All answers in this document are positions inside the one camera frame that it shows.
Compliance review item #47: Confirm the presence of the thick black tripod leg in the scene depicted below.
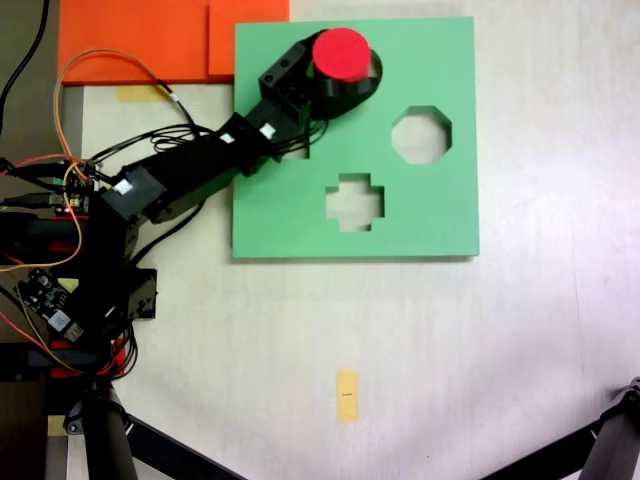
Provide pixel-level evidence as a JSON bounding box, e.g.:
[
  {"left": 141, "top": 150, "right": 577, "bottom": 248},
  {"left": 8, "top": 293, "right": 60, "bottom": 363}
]
[
  {"left": 62, "top": 382, "right": 140, "bottom": 480},
  {"left": 579, "top": 376, "right": 640, "bottom": 480}
]

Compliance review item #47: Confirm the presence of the thin black tripod leg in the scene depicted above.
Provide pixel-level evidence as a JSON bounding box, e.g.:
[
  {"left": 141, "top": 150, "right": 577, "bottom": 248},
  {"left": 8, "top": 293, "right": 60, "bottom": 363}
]
[
  {"left": 123, "top": 413, "right": 251, "bottom": 480},
  {"left": 479, "top": 418, "right": 604, "bottom": 480}
]

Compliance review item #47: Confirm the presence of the large flat orange block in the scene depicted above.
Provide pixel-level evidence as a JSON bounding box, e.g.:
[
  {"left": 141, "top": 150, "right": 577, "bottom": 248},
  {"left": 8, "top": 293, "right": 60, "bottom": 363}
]
[{"left": 57, "top": 0, "right": 236, "bottom": 86}]

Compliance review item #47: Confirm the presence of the thin black wire pair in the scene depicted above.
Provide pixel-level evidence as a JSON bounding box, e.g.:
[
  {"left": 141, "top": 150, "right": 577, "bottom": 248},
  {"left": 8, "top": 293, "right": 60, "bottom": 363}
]
[{"left": 92, "top": 78, "right": 221, "bottom": 164}]

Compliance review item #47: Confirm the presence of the circuit board with wires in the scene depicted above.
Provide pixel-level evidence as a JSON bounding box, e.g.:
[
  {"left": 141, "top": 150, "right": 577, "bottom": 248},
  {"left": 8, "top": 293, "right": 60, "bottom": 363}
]
[{"left": 52, "top": 158, "right": 104, "bottom": 216}]

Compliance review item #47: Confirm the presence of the thin orange wire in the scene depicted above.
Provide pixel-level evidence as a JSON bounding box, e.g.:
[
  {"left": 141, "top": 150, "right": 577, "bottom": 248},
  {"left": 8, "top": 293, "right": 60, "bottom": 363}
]
[{"left": 0, "top": 47, "right": 175, "bottom": 272}]

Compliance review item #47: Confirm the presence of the thick black cable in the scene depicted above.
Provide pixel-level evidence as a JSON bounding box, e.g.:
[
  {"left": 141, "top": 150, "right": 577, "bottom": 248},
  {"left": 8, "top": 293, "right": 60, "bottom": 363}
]
[{"left": 0, "top": 0, "right": 52, "bottom": 144}]

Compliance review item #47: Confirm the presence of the black USB cable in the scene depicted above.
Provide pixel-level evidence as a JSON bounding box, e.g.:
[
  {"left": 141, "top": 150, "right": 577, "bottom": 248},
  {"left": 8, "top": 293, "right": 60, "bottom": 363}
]
[
  {"left": 0, "top": 162, "right": 66, "bottom": 180},
  {"left": 0, "top": 191, "right": 66, "bottom": 208}
]

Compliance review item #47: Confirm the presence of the red black table clamp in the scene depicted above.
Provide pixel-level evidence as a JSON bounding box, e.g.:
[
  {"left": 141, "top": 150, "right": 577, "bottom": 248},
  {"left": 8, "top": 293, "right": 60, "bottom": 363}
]
[
  {"left": 0, "top": 212, "right": 94, "bottom": 255},
  {"left": 0, "top": 337, "right": 127, "bottom": 382}
]

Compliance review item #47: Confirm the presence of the yellow tape position marker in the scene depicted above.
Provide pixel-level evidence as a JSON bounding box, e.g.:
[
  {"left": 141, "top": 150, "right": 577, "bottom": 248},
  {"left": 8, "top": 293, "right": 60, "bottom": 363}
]
[{"left": 335, "top": 369, "right": 361, "bottom": 425}]

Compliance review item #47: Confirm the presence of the red cylinder block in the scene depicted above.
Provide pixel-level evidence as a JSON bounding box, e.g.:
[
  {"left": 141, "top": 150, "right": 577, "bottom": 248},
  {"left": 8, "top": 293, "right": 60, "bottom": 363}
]
[{"left": 312, "top": 27, "right": 373, "bottom": 84}]

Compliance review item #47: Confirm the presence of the green shape sorting board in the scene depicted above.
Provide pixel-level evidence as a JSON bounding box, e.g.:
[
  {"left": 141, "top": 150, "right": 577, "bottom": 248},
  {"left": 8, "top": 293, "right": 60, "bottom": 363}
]
[{"left": 231, "top": 16, "right": 481, "bottom": 261}]

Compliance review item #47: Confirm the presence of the yellow masking tape strip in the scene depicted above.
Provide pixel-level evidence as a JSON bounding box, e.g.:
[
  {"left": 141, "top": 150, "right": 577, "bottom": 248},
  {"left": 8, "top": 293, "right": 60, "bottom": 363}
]
[{"left": 116, "top": 84, "right": 174, "bottom": 105}]

